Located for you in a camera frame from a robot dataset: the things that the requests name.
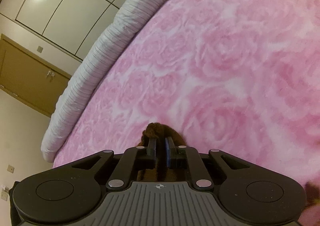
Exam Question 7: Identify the brown knitted garment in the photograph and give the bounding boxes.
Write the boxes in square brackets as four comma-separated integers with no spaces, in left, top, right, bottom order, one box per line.
[137,123,187,182]

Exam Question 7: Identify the brown wooden door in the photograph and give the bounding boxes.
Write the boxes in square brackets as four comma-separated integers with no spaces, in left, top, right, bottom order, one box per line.
[1,34,71,117]

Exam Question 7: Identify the pink floral blanket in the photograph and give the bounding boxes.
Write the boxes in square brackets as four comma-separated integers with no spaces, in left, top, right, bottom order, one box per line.
[54,0,319,225]

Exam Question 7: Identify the white wardrobe doors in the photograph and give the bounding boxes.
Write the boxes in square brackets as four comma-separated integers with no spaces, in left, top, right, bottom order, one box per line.
[1,0,125,60]

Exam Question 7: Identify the lilac rolled quilt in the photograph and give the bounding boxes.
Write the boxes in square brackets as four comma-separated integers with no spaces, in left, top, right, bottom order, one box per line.
[41,0,166,163]

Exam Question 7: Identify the wall socket with plug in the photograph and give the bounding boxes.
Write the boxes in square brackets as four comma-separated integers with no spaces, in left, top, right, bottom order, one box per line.
[1,185,10,202]

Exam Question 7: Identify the wall switch plate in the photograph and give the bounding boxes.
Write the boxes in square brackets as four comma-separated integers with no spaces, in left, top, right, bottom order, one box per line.
[37,46,43,53]

